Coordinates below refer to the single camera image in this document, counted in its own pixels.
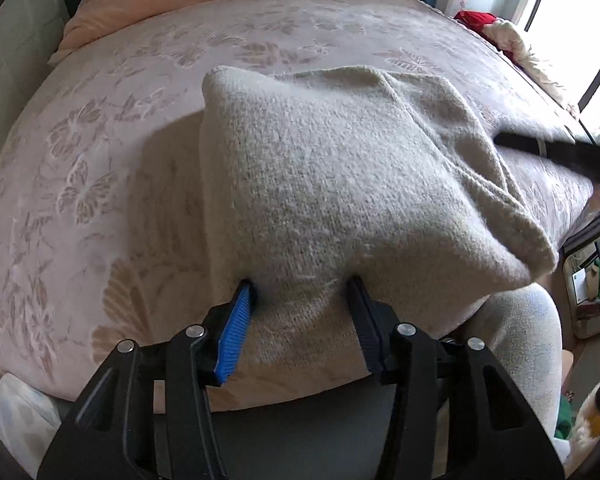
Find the bed with pink floral cover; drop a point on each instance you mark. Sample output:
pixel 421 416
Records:
pixel 105 160

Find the white plastic bag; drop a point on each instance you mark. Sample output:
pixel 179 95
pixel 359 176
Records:
pixel 15 410

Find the white fluffy blanket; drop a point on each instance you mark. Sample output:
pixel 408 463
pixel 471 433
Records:
pixel 520 45

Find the window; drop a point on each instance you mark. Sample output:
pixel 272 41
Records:
pixel 570 10

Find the white storage box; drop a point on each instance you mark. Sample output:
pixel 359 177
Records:
pixel 585 300

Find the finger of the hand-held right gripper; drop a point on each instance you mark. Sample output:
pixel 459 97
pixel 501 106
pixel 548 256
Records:
pixel 570 155

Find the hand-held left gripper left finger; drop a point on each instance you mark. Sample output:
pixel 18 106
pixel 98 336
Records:
pixel 232 340

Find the white wardrobe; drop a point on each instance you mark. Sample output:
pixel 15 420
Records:
pixel 20 20

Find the green cloth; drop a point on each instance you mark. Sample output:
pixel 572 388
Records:
pixel 564 417

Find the blue grey bed footboard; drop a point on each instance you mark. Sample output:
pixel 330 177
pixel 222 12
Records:
pixel 300 440

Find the person's leg in white pants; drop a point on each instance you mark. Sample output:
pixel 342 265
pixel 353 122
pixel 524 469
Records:
pixel 520 360

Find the red cloth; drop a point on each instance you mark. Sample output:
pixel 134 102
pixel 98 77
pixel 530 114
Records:
pixel 475 19

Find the fluffy cream yellow item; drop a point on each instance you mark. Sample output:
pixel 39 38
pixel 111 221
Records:
pixel 587 425

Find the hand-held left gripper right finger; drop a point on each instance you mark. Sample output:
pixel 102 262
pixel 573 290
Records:
pixel 370 330

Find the cream sweater with black hearts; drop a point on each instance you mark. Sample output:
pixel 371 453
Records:
pixel 330 185

